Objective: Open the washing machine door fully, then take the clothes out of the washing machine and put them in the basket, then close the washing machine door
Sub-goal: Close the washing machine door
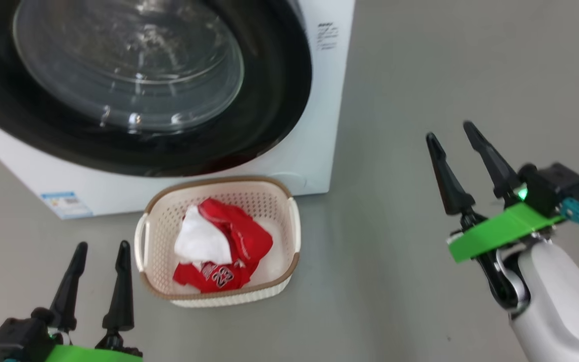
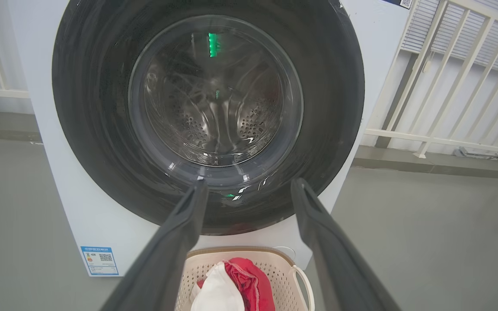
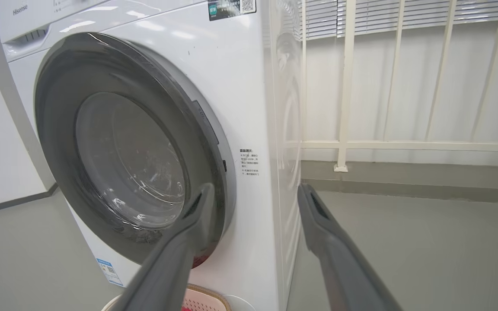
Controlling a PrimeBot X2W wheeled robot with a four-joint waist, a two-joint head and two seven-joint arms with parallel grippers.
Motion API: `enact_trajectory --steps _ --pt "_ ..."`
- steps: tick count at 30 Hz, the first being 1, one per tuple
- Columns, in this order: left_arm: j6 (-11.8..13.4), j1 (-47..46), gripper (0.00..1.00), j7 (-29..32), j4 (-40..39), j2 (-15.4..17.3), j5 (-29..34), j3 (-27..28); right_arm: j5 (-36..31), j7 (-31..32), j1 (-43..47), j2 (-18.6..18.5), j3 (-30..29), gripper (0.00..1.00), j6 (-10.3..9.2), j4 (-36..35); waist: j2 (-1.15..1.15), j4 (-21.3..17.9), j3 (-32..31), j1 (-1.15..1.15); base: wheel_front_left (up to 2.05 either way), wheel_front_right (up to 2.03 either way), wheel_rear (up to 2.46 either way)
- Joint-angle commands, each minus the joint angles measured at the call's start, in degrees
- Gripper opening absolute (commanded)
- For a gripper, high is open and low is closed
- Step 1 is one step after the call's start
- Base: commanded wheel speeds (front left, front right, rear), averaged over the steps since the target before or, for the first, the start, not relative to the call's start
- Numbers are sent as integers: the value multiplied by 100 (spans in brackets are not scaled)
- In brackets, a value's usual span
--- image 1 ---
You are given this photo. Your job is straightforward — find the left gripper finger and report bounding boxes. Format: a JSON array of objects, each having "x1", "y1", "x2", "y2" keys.
[
  {"x1": 102, "y1": 240, "x2": 135, "y2": 333},
  {"x1": 49, "y1": 242, "x2": 88, "y2": 333}
]

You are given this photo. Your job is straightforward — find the white front-load washing machine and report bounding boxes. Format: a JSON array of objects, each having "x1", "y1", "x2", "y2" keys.
[{"x1": 0, "y1": 0, "x2": 356, "y2": 221}]

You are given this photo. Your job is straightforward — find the red basketball jersey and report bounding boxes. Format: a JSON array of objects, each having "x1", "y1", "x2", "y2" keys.
[{"x1": 172, "y1": 198, "x2": 274, "y2": 294}]

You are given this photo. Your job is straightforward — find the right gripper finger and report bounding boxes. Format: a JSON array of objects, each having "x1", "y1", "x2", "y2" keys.
[
  {"x1": 426, "y1": 132, "x2": 476, "y2": 216},
  {"x1": 463, "y1": 121, "x2": 522, "y2": 200}
]

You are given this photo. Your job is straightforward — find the blue energy label sticker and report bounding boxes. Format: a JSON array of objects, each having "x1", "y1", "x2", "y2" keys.
[{"x1": 40, "y1": 191, "x2": 94, "y2": 220}]

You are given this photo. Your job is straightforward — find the black round glass washer door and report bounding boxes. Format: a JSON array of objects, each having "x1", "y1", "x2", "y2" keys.
[{"x1": 0, "y1": 0, "x2": 313, "y2": 178}]

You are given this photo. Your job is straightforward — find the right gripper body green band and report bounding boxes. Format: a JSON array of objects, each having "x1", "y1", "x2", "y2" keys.
[{"x1": 447, "y1": 205, "x2": 567, "y2": 263}]

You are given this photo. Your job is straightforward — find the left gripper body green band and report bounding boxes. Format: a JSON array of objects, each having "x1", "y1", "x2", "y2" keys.
[{"x1": 31, "y1": 307, "x2": 143, "y2": 362}]

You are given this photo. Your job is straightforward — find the cream perforated basket brown rim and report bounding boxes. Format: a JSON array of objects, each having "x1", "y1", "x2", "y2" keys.
[{"x1": 134, "y1": 176, "x2": 302, "y2": 308}]

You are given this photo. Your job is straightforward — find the white cloth garment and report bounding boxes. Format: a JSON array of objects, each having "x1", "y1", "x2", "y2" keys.
[{"x1": 174, "y1": 205, "x2": 234, "y2": 266}]

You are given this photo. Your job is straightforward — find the round white filter cover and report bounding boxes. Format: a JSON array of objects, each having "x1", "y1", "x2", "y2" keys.
[{"x1": 279, "y1": 172, "x2": 309, "y2": 196}]

